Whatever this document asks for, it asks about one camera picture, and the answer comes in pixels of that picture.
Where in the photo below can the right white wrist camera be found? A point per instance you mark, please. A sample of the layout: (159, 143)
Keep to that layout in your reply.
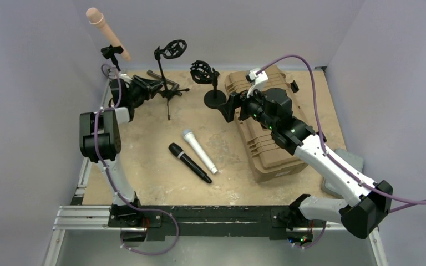
(257, 81)

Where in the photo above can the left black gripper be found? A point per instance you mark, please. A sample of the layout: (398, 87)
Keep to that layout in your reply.
(147, 87)

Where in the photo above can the black tripod microphone stand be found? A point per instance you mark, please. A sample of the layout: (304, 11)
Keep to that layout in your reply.
(172, 50)

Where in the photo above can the grey metal tube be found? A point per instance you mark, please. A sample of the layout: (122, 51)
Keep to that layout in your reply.
(175, 86)

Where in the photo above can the black clip microphone stand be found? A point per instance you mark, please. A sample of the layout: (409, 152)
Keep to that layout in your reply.
(110, 53)

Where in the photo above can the black microphone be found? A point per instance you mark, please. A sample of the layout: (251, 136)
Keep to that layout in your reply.
(180, 154)

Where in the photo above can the white microphone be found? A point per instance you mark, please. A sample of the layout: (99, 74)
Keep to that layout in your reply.
(190, 138)

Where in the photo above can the beige microphone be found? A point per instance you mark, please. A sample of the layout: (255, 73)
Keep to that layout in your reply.
(97, 19)

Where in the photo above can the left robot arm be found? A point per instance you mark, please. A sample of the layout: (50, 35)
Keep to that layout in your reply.
(100, 142)

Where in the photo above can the black round base shock-mount stand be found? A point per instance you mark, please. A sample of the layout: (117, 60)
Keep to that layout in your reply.
(202, 73)

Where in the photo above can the tan hard plastic case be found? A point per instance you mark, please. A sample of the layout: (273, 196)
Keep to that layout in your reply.
(267, 160)

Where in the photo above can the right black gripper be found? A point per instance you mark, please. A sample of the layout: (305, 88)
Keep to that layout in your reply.
(236, 100)

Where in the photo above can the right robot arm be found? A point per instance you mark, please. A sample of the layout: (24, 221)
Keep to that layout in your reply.
(364, 202)

